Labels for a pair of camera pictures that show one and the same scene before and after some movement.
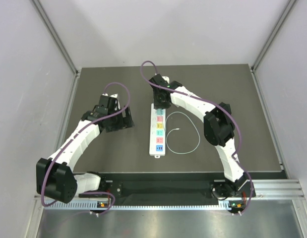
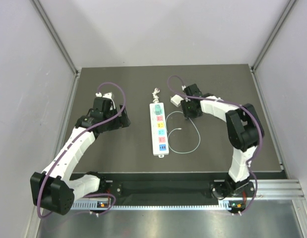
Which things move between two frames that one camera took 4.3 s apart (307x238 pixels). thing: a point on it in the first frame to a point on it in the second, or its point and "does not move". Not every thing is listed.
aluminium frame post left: (55, 36) does not move
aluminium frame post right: (287, 10) does not move
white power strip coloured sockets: (157, 133) does not move
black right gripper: (157, 105) to (187, 113)
